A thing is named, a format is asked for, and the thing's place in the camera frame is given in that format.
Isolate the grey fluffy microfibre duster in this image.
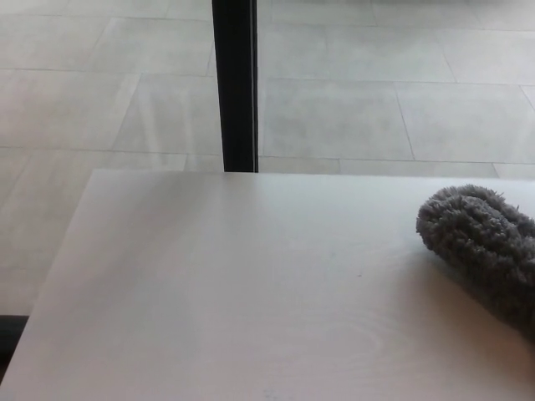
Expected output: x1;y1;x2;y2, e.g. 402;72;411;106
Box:
415;183;535;344

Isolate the black vertical window frame post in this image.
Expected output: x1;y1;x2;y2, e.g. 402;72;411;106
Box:
211;0;260;174

